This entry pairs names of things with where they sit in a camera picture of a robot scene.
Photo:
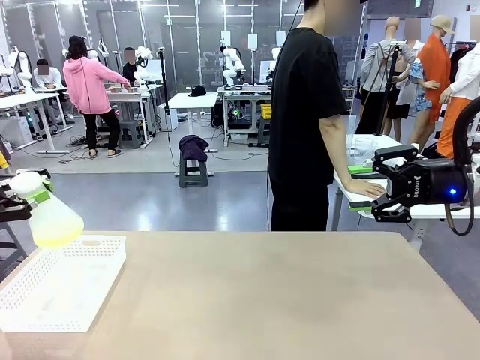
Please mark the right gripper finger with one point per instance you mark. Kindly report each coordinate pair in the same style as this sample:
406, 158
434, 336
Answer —
393, 152
392, 212

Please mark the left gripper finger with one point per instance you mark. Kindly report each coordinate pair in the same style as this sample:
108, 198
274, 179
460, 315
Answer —
39, 197
45, 184

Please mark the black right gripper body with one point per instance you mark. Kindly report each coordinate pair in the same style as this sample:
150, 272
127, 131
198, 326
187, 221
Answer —
431, 183

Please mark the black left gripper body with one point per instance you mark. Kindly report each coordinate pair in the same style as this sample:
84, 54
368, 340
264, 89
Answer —
11, 206

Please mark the clear plastic beaker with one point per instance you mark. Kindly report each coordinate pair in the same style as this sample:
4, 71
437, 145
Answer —
363, 148

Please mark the translucent plastic conical flask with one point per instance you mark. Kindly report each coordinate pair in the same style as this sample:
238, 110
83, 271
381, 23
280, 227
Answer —
56, 225

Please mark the person's right forearm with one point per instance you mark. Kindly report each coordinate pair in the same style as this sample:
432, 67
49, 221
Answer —
339, 165

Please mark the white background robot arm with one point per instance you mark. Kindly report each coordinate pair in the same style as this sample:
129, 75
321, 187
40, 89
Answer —
232, 63
23, 67
144, 56

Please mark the person's right hand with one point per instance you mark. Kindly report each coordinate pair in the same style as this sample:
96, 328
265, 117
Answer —
365, 188

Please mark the translucent graduated cylinder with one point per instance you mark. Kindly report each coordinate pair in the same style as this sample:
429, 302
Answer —
352, 127

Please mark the yellow cloth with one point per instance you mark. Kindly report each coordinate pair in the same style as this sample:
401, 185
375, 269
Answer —
3, 155

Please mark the mannequin in floral blue dress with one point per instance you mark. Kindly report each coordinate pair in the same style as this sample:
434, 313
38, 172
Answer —
420, 93

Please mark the white shoe shelf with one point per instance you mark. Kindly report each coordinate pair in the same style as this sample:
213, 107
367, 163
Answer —
349, 101

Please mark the mannequin in orange trousers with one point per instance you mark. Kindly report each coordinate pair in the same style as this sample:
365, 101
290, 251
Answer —
455, 120

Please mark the white perforated plastic tray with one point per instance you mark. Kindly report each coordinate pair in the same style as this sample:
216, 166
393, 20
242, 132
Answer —
75, 277

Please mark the white desk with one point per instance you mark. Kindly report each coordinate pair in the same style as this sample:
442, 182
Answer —
127, 95
22, 99
191, 101

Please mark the mannequin in grey shirt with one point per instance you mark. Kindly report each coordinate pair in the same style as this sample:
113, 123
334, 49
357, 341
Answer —
375, 63

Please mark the mannequin in orange dress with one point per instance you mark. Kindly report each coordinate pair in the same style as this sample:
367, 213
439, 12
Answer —
435, 71

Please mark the grey step stool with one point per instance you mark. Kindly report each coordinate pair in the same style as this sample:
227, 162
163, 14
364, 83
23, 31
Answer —
193, 182
130, 131

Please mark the person in black t-shirt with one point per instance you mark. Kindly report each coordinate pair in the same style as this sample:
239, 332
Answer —
300, 112

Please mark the seated person in white shirt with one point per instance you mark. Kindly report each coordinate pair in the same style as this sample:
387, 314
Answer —
48, 78

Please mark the person in pink hoodie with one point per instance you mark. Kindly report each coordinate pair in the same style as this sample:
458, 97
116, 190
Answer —
86, 86

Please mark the yellow plastic crate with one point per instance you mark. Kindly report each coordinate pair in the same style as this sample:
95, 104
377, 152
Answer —
265, 111

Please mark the white computer tower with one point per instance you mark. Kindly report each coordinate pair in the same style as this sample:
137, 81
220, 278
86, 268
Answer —
170, 118

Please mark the person in black top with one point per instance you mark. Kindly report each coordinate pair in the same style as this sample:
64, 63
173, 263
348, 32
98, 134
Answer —
130, 71

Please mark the dark crumpled cloth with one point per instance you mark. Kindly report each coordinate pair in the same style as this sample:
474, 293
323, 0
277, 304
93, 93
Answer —
193, 148

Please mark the grey workbench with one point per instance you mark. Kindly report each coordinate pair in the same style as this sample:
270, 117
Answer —
243, 92

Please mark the black baseball cap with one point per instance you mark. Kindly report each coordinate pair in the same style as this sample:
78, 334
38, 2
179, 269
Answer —
197, 91

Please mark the black camera tripod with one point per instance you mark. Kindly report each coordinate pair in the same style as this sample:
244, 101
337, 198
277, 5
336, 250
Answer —
390, 75

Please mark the black camera stand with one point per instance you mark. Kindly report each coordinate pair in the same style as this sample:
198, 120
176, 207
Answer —
163, 82

